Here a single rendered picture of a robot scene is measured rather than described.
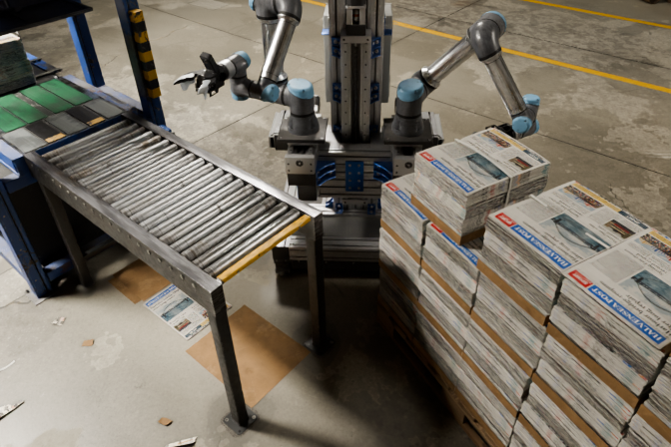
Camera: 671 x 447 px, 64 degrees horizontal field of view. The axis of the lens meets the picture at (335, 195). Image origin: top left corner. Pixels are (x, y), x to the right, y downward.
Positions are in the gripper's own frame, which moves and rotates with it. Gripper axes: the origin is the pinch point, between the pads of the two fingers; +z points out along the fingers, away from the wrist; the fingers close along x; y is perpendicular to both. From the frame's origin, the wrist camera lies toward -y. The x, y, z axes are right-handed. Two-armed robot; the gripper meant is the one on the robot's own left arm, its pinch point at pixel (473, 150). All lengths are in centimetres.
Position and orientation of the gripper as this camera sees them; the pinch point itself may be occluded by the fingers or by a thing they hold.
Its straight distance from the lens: 238.6
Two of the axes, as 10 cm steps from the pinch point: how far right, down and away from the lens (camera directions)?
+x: 4.9, 5.1, -7.0
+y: -0.2, -8.0, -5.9
